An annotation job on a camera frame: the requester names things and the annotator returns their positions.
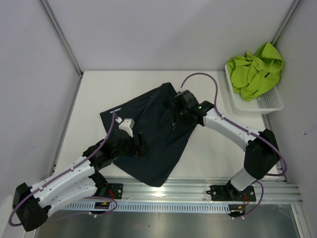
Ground dark navy shorts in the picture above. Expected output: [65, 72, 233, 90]
[100, 82, 196, 187]

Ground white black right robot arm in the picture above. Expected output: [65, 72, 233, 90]
[173, 90, 279, 200]

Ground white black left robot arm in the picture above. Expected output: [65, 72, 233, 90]
[12, 129, 148, 232]

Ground lime green shorts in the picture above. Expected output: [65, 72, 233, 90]
[226, 42, 284, 102]

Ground white plastic basket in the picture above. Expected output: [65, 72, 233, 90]
[224, 64, 284, 115]

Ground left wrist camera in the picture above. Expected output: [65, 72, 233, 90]
[115, 117, 135, 137]

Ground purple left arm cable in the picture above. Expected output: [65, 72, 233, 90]
[8, 112, 119, 229]

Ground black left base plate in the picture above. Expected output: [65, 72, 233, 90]
[98, 183, 123, 200]

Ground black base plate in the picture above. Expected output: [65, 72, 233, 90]
[206, 185, 256, 202]
[98, 183, 123, 200]

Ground aluminium mounting rail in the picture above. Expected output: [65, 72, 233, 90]
[106, 177, 303, 205]

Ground white slotted cable duct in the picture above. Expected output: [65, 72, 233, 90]
[63, 201, 230, 214]

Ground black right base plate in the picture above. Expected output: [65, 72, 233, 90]
[206, 185, 256, 202]

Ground left aluminium frame post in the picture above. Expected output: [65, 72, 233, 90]
[38, 0, 83, 77]

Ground aluminium frame post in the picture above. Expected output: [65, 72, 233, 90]
[271, 0, 303, 46]
[38, 0, 83, 77]

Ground right aluminium frame post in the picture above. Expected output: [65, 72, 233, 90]
[271, 0, 303, 46]

